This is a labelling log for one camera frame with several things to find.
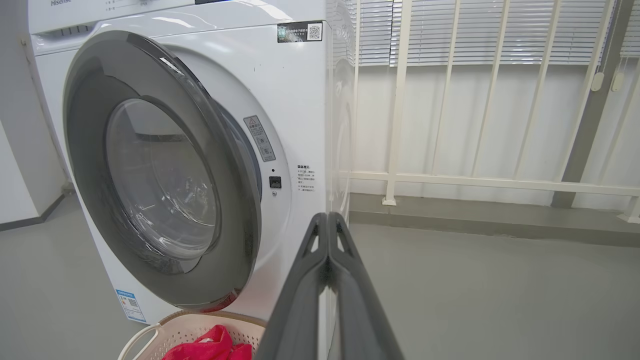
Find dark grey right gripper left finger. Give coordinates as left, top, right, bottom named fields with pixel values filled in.
left=255, top=212, right=330, bottom=360

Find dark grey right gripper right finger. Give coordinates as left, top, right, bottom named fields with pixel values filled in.
left=328, top=212, right=405, bottom=360

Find red and white garment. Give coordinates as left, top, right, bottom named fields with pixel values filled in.
left=161, top=325, right=253, bottom=360

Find cream perforated laundry basket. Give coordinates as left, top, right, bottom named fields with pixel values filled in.
left=118, top=310, right=267, bottom=360

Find white front-load washing machine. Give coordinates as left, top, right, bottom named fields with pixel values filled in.
left=22, top=0, right=357, bottom=327

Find blue energy label sticker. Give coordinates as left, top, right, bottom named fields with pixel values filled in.
left=115, top=288, right=147, bottom=323

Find grey warning sticker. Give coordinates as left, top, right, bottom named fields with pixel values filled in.
left=243, top=115, right=276, bottom=162

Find cream metal railing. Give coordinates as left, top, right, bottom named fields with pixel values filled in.
left=340, top=0, right=640, bottom=224

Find dark QR code sticker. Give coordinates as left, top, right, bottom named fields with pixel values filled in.
left=277, top=21, right=323, bottom=43

